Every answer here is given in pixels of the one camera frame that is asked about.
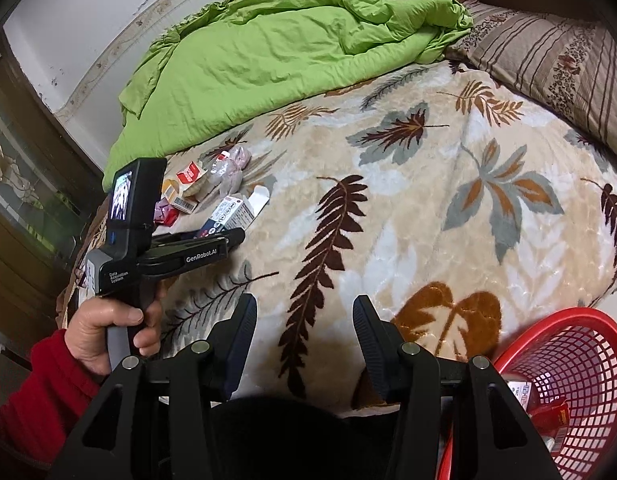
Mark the red plastic basket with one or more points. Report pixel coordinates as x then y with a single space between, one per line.
580 360

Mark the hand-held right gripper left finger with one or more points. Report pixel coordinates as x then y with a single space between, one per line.
238 347

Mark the purple paper ball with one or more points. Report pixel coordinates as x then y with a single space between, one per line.
247 156

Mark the orange cardboard box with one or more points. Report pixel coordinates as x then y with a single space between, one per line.
177 196

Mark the green quilt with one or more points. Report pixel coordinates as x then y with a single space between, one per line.
268 50

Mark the small clear plastic bottle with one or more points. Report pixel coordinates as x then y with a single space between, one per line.
221 167

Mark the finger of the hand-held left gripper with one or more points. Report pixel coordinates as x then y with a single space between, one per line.
223 237

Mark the leaf print blanket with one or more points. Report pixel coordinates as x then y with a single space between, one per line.
413 220

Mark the wooden door with patterned glass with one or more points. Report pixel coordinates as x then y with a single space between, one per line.
28 200

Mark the striped beige pillow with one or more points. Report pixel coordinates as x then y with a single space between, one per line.
553 55

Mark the red foil packet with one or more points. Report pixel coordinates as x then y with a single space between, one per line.
553 414

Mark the pink wrappers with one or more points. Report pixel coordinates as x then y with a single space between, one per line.
166 215

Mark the white blue small box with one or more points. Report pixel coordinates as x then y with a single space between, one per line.
236 212

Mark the red white small box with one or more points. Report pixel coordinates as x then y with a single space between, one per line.
191 174

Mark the person's left hand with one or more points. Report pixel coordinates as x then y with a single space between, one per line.
96 330

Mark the person's left forearm red sleeve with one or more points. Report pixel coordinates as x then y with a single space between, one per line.
33 410

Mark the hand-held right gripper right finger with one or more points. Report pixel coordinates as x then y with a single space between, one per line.
371 347

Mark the white labelled box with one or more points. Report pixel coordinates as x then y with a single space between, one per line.
519 394

